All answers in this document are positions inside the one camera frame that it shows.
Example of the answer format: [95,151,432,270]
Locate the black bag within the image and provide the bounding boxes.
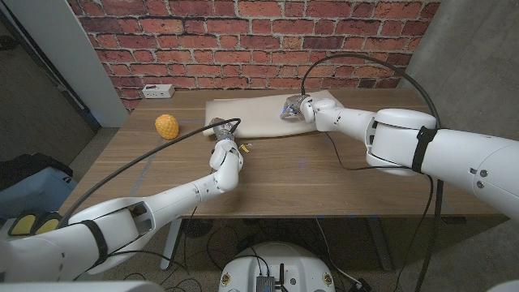
[0,152,74,191]

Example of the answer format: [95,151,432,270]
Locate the white floor cable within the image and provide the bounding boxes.
[315,217,362,287]

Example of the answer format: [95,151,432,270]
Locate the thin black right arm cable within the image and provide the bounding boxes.
[324,131,435,292]

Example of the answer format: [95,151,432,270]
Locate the yellow toy pineapple fruit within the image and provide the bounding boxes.
[154,114,180,141]

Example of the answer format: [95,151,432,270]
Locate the yellow black foot pedal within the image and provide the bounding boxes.
[7,211,38,237]
[32,210,68,236]

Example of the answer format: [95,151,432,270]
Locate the grey tape strip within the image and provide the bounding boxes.
[129,140,163,200]

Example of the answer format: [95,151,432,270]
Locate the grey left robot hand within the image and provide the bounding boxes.
[208,117,236,142]

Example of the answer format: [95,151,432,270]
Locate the small grey computer box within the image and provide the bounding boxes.
[255,275,277,292]

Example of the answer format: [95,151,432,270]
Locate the white power strip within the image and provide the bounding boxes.
[141,84,176,100]

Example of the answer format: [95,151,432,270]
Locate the grey table leg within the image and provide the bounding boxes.
[367,217,394,272]

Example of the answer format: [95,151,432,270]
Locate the white table leg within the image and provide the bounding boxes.
[160,233,182,271]

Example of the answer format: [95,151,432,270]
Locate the white pillar panel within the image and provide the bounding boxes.
[3,0,130,129]

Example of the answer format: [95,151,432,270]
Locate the cream white cloth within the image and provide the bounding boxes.
[202,89,345,139]

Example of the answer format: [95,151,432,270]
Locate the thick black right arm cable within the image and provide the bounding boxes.
[299,52,445,292]

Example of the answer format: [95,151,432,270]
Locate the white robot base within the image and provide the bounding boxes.
[217,242,337,292]

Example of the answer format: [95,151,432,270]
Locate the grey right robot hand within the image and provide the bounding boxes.
[279,94,311,122]

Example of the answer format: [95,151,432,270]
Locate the red brick printed backdrop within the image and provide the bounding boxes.
[66,0,443,113]

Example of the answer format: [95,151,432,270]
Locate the black round floor grille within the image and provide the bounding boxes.
[181,218,212,239]

